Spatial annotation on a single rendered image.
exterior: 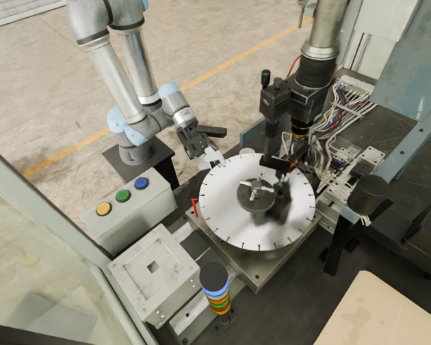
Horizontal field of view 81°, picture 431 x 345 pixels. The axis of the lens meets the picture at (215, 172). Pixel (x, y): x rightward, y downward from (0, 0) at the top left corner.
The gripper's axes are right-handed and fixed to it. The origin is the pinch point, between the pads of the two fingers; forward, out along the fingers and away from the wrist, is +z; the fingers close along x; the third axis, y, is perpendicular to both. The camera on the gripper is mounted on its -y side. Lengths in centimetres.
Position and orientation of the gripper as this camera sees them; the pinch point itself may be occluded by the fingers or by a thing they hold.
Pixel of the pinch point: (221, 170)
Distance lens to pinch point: 87.8
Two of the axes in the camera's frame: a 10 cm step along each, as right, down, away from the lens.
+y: -8.4, 4.7, -2.9
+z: 5.0, 8.6, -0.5
